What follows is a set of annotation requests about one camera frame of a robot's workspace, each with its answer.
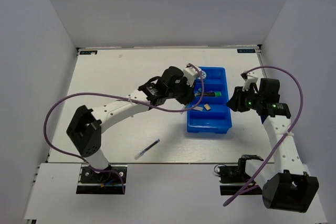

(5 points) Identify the right corner label sticker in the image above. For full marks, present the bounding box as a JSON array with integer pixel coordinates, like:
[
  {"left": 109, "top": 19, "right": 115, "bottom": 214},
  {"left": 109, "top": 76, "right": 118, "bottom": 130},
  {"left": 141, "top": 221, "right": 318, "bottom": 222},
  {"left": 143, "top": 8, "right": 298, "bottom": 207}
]
[{"left": 237, "top": 48, "right": 256, "bottom": 54}]

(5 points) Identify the blue clear pen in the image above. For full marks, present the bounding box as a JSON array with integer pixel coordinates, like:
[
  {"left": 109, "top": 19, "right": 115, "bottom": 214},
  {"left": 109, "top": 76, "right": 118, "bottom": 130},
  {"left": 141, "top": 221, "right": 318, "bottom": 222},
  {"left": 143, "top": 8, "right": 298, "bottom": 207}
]
[{"left": 134, "top": 139, "right": 160, "bottom": 160}]

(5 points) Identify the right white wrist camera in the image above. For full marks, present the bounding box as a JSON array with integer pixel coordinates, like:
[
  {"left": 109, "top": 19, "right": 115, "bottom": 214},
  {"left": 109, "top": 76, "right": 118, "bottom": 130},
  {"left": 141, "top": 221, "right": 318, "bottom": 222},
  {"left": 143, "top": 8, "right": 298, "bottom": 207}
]
[{"left": 241, "top": 71, "right": 258, "bottom": 92}]

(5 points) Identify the corner label sticker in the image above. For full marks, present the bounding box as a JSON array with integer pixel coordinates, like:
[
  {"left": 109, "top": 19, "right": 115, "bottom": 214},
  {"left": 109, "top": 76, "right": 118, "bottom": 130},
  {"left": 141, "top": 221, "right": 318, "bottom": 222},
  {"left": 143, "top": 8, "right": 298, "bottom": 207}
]
[
  {"left": 237, "top": 48, "right": 256, "bottom": 54},
  {"left": 79, "top": 50, "right": 98, "bottom": 55}
]

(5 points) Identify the purple cap highlighter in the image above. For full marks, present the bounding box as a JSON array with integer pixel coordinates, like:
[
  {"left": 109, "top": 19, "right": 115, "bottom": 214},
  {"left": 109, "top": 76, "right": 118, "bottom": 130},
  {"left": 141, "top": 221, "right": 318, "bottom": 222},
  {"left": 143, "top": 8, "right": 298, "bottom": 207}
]
[{"left": 195, "top": 92, "right": 216, "bottom": 97}]

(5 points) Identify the white green pen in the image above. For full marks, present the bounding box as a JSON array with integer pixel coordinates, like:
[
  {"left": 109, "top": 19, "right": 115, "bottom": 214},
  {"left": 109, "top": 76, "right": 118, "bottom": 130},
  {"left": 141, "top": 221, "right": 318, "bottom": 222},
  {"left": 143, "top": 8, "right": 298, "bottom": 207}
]
[{"left": 195, "top": 88, "right": 202, "bottom": 97}]

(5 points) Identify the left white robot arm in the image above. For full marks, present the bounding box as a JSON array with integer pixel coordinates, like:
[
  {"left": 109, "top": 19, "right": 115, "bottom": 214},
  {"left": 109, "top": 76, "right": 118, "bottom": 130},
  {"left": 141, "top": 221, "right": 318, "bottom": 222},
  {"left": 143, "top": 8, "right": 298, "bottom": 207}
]
[{"left": 66, "top": 64, "right": 201, "bottom": 182}]

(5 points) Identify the green cap highlighter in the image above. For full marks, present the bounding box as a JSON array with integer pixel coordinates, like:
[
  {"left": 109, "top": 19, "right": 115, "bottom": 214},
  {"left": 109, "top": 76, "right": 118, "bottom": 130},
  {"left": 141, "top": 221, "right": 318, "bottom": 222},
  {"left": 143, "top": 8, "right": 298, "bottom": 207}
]
[{"left": 203, "top": 91, "right": 222, "bottom": 97}]

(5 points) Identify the beige small eraser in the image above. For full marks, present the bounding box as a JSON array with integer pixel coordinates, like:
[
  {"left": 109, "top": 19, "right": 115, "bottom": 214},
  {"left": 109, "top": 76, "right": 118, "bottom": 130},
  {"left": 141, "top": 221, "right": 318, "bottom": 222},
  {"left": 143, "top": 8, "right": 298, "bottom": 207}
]
[{"left": 204, "top": 104, "right": 211, "bottom": 111}]

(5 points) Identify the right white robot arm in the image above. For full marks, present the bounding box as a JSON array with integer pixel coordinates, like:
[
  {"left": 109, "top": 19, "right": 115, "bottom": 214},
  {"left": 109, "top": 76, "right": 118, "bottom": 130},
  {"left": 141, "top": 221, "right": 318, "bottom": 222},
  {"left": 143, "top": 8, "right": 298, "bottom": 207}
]
[{"left": 227, "top": 74, "right": 319, "bottom": 213}]

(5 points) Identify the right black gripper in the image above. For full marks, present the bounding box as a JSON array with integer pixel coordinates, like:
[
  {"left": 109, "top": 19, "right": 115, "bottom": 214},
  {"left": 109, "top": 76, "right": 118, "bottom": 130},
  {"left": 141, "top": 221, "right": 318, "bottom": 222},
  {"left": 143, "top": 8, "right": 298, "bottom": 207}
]
[{"left": 226, "top": 84, "right": 263, "bottom": 112}]

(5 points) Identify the left corner label sticker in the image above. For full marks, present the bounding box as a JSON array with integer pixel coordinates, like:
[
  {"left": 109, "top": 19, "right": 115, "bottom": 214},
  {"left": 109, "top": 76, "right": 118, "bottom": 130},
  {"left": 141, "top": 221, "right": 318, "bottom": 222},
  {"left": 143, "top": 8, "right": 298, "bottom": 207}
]
[{"left": 79, "top": 50, "right": 98, "bottom": 55}]

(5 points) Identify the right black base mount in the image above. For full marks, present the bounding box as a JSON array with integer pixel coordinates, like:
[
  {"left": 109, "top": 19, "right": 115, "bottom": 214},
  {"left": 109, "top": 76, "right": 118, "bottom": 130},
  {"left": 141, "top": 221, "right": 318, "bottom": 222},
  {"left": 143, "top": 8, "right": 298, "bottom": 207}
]
[{"left": 214, "top": 164, "right": 250, "bottom": 196}]

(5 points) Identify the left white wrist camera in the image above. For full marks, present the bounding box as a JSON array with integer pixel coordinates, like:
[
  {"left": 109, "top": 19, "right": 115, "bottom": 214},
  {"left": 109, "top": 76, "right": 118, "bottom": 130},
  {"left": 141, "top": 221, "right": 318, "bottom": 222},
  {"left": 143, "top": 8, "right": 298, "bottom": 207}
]
[{"left": 183, "top": 63, "right": 202, "bottom": 87}]

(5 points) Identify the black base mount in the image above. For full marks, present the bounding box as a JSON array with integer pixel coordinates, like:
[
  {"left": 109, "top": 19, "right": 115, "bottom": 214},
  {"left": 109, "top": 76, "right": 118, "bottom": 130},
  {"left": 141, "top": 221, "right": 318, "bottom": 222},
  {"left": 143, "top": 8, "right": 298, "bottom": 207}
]
[
  {"left": 214, "top": 164, "right": 250, "bottom": 196},
  {"left": 76, "top": 165, "right": 128, "bottom": 195}
]

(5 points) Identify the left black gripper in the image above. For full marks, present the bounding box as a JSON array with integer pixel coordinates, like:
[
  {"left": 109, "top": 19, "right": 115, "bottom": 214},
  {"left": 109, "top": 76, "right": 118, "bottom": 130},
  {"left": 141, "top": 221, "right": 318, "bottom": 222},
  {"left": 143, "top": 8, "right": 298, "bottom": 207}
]
[{"left": 166, "top": 76, "right": 196, "bottom": 105}]

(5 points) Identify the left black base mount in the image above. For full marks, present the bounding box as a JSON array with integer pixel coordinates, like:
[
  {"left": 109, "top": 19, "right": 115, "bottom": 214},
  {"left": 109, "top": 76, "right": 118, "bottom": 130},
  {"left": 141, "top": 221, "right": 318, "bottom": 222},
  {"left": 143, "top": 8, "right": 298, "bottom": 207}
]
[{"left": 76, "top": 165, "right": 128, "bottom": 195}]

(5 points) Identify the round blue tape roll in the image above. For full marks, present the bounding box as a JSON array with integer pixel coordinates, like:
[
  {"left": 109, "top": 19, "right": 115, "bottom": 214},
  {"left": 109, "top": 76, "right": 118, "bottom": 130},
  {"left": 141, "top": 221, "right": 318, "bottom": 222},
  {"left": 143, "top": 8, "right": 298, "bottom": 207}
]
[{"left": 197, "top": 70, "right": 207, "bottom": 81}]

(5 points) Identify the grey rectangular eraser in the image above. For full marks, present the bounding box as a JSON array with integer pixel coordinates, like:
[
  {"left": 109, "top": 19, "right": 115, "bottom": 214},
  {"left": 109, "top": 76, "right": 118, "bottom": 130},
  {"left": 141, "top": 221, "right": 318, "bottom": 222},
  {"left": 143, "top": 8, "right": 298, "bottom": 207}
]
[{"left": 193, "top": 106, "right": 203, "bottom": 111}]

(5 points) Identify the purple cable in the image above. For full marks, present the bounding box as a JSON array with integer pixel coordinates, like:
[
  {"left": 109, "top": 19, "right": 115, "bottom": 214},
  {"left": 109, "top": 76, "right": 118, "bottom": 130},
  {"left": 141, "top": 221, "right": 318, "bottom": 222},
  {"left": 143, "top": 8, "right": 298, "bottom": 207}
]
[
  {"left": 222, "top": 66, "right": 302, "bottom": 207},
  {"left": 43, "top": 62, "right": 205, "bottom": 195}
]

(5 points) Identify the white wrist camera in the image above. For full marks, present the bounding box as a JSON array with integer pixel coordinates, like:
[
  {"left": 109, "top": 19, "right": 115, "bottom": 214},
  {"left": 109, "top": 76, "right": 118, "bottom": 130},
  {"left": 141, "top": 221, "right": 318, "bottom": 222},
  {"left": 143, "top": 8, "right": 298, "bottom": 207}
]
[
  {"left": 241, "top": 71, "right": 258, "bottom": 92},
  {"left": 183, "top": 63, "right": 202, "bottom": 87}
]

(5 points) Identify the blue compartment tray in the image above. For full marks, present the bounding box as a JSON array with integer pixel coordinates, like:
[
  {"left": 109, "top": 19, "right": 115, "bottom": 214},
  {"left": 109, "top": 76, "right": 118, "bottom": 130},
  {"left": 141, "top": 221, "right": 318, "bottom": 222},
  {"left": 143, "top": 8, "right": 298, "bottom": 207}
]
[{"left": 187, "top": 67, "right": 232, "bottom": 134}]

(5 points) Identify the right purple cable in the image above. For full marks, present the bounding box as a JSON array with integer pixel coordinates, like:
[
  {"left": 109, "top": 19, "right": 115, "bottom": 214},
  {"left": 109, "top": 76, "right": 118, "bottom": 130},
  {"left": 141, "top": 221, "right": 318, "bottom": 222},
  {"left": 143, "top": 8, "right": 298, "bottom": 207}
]
[{"left": 222, "top": 66, "right": 302, "bottom": 207}]

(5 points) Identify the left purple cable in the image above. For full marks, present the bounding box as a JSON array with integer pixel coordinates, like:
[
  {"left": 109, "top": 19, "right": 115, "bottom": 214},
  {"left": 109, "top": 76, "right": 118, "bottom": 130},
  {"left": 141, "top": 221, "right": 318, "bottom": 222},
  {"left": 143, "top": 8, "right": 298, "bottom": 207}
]
[{"left": 43, "top": 62, "right": 205, "bottom": 195}]

